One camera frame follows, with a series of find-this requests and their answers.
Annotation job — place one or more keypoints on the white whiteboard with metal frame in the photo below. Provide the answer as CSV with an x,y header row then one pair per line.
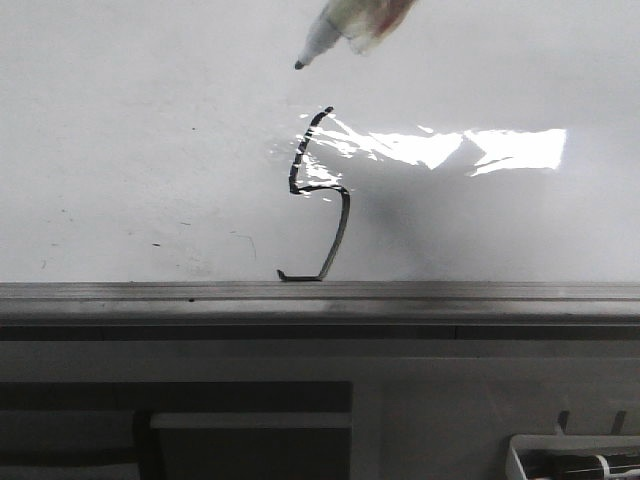
x,y
164,166

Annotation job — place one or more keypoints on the white whiteboard marker with tape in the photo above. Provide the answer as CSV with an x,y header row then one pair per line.
x,y
364,24

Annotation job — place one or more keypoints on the white wire basket tray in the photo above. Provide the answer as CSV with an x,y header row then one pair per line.
x,y
572,457

